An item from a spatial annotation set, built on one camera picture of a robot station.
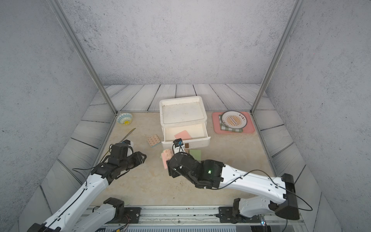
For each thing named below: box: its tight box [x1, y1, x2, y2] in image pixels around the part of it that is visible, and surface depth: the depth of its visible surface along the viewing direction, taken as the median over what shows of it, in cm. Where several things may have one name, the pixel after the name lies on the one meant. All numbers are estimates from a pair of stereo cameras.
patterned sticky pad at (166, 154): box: [161, 148, 174, 170], surface depth 67 cm
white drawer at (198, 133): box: [161, 122, 212, 149], surface depth 88 cm
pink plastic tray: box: [212, 111, 256, 134], surface depth 113 cm
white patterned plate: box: [221, 110, 248, 130], surface depth 117 cm
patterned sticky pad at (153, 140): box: [146, 134, 161, 148], surface depth 104 cm
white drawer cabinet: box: [158, 95, 209, 138], surface depth 90 cm
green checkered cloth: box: [218, 114, 243, 133], surface depth 110 cm
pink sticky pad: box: [174, 130, 192, 141], surface depth 89 cm
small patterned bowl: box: [115, 112, 133, 126], surface depth 117 cm
